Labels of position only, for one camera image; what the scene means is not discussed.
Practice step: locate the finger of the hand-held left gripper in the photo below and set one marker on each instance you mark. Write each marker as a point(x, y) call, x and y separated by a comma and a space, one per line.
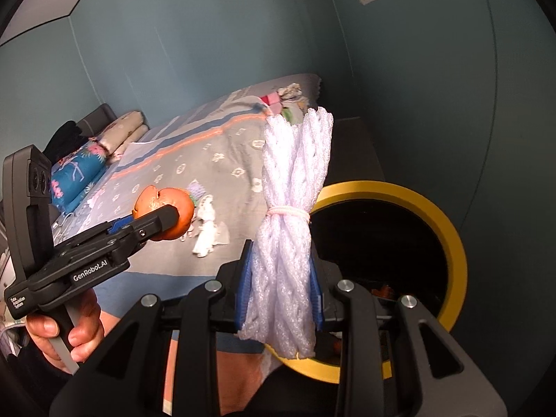
point(119, 225)
point(160, 221)

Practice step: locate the lavender foam net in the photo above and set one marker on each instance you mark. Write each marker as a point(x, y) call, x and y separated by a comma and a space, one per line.
point(197, 191)

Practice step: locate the black yellow-rimmed trash can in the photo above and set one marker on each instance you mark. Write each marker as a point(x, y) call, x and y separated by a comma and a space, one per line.
point(451, 243)

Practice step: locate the person's left hand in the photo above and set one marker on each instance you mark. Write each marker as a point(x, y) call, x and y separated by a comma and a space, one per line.
point(84, 325)

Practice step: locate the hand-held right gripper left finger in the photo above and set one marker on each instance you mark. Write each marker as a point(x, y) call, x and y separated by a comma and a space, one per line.
point(245, 289)

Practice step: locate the blue floral folded quilt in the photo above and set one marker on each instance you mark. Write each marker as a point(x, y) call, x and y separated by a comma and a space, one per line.
point(78, 173)

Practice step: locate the orange mandarin fruit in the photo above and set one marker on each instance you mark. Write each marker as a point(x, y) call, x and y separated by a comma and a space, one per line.
point(169, 206)

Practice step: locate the floral cloth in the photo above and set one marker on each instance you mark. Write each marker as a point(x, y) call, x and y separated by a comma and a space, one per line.
point(286, 100)

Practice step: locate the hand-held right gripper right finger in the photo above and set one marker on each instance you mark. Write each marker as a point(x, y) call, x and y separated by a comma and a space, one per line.
point(317, 299)

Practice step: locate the black folded clothing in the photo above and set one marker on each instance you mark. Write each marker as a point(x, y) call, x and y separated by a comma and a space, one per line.
point(65, 139)

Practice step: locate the grey bed headboard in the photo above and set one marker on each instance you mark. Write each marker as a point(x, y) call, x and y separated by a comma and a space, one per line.
point(97, 117)

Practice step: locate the beige printed pillow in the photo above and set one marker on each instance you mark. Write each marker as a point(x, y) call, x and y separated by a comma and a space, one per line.
point(124, 124)
point(130, 141)

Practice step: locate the twisted white paper napkin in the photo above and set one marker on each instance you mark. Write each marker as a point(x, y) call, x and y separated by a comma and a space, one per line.
point(208, 239)

